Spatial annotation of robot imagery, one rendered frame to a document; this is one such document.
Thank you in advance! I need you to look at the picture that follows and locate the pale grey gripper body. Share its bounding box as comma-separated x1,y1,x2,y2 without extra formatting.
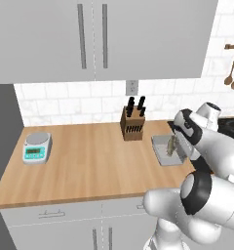
175,129,202,162

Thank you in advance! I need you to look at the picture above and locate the raw fish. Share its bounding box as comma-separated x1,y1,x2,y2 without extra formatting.
166,135,178,157

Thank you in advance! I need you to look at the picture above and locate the grey meat container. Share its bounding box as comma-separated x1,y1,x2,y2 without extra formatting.
150,134,188,167

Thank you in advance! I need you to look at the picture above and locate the wooden knife block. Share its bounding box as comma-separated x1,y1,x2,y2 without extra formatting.
119,105,146,142

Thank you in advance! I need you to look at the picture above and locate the grey drawer front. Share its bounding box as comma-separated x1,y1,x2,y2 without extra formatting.
0,200,104,229
100,195,150,220

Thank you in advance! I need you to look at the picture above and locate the grey base cupboard door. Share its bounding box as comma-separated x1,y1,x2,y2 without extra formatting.
100,212,160,250
6,217,104,250

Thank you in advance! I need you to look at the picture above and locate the teal and grey kitchen scale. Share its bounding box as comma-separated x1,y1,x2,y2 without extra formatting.
22,131,54,166

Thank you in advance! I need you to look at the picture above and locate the dark grey fridge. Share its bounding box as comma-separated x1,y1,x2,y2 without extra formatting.
0,82,24,250

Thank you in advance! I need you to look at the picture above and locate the grey wall socket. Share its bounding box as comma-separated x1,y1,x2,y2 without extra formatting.
125,79,139,97

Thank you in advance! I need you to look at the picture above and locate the grey wall cupboard door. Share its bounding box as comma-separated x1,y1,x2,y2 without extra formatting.
92,0,219,82
0,0,97,85

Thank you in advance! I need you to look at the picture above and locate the short grey cupboard handle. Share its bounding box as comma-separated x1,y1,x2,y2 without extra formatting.
92,228,98,250
107,227,114,250

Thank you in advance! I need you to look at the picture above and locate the long grey cupboard handle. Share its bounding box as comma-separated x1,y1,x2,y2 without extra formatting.
101,3,109,69
77,3,88,70

